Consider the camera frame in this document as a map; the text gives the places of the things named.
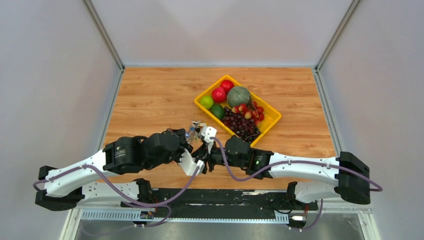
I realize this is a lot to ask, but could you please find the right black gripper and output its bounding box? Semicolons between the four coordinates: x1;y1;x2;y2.
191;139;246;173

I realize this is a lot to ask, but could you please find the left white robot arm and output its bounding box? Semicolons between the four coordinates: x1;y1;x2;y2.
33;128;205;211

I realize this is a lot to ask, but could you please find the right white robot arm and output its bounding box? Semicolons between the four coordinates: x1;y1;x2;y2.
192;136;371;209

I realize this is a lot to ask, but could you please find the purple grape bunch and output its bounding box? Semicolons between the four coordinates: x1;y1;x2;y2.
221;106;262;144

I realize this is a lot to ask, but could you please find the dark green lime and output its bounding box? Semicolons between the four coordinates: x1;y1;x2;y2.
209;104;225;121

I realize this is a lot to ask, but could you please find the light green apple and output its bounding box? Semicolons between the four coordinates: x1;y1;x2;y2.
199;95;214;110

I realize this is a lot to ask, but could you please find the red pomegranate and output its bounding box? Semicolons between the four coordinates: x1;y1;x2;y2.
211;87;227;103

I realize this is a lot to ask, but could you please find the green netted melon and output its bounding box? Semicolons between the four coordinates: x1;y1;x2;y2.
226;86;252;108

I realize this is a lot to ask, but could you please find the yellow plastic tray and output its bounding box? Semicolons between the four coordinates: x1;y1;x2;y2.
194;75;282;146

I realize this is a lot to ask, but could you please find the red apple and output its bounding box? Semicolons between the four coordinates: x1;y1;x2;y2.
220;79;235;94

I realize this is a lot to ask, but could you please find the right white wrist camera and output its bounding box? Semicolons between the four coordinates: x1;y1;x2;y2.
199;126;217;154

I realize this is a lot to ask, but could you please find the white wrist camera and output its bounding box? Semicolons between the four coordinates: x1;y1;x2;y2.
177;149;205;176
199;126;217;154

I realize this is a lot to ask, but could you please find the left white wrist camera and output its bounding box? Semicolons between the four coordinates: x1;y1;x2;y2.
177;149;205;176

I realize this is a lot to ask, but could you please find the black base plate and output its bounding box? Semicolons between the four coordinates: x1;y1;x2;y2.
120;188;319;221

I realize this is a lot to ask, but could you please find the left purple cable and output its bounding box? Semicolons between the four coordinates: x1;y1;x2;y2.
32;163;202;229

